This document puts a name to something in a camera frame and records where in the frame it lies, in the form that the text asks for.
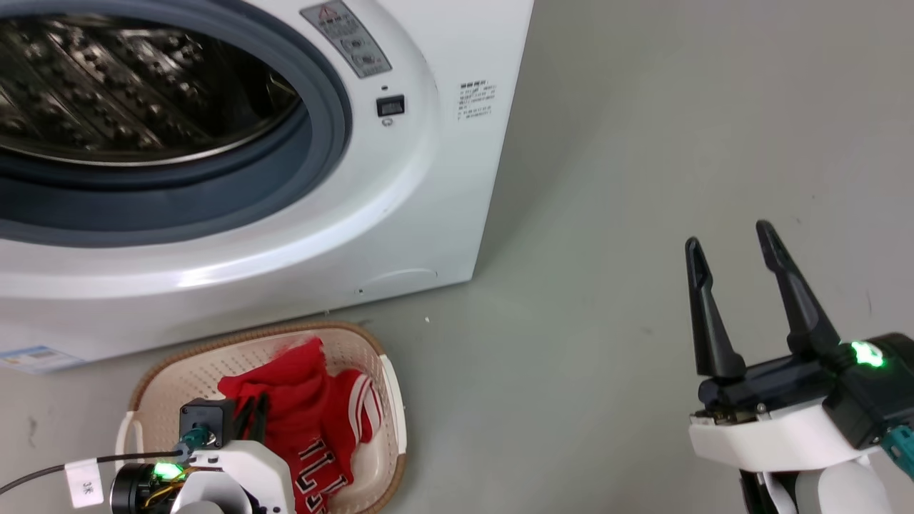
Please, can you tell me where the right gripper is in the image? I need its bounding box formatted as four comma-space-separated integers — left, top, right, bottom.
685, 220, 914, 448

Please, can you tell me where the grey rubber door gasket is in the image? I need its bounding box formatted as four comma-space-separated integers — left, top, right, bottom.
0, 0, 353, 248

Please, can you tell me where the grey warning label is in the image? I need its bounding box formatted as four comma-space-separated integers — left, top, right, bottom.
300, 0, 392, 79

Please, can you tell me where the small printed text label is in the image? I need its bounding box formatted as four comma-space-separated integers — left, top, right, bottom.
458, 81, 497, 121

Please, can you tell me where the red jersey garment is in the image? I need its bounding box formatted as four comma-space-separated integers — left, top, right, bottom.
218, 337, 383, 514

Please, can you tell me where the teal right cable connector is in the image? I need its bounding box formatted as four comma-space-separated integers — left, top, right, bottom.
882, 425, 914, 479

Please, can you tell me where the cream plastic laundry basket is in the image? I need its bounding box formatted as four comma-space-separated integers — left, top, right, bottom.
116, 321, 408, 514

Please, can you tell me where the teal left cable connector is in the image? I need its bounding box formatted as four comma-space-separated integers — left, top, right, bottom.
179, 425, 209, 458

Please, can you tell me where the round filter cover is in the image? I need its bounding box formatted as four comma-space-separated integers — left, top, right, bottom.
355, 268, 438, 295

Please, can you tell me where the stainless steel washing machine drum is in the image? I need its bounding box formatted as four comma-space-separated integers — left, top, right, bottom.
0, 14, 304, 166

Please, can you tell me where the teal cable connector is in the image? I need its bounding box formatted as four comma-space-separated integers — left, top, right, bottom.
179, 425, 209, 458
882, 425, 914, 479

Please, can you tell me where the white front-load washing machine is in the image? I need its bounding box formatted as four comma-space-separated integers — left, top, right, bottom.
0, 0, 535, 361

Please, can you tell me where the white cable tag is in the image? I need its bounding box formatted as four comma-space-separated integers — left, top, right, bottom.
66, 459, 105, 508

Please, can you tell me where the thin black cable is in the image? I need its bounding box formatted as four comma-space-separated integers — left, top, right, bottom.
0, 450, 188, 498

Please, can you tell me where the blue energy label sticker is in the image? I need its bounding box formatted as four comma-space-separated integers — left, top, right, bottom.
0, 346, 76, 374

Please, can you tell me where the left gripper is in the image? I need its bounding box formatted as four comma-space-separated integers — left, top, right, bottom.
111, 391, 270, 514

